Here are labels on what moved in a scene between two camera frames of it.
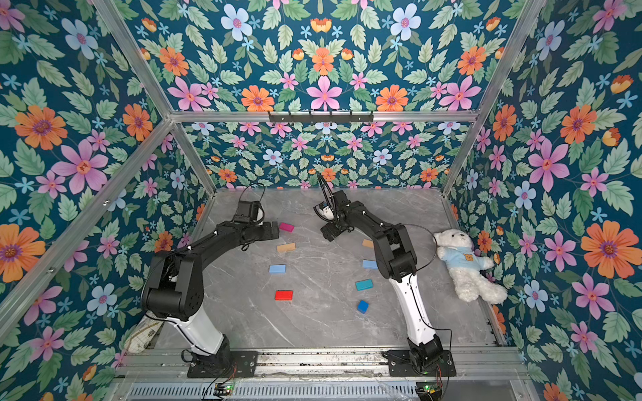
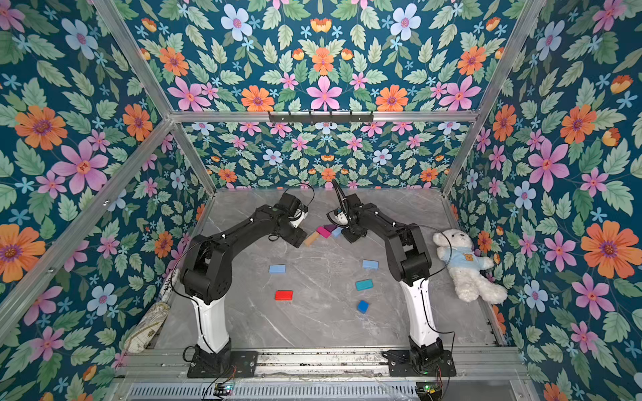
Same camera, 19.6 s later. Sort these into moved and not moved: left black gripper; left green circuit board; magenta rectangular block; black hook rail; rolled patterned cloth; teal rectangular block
Moved: magenta rectangular block; left black gripper
Not moved: rolled patterned cloth; left green circuit board; teal rectangular block; black hook rail
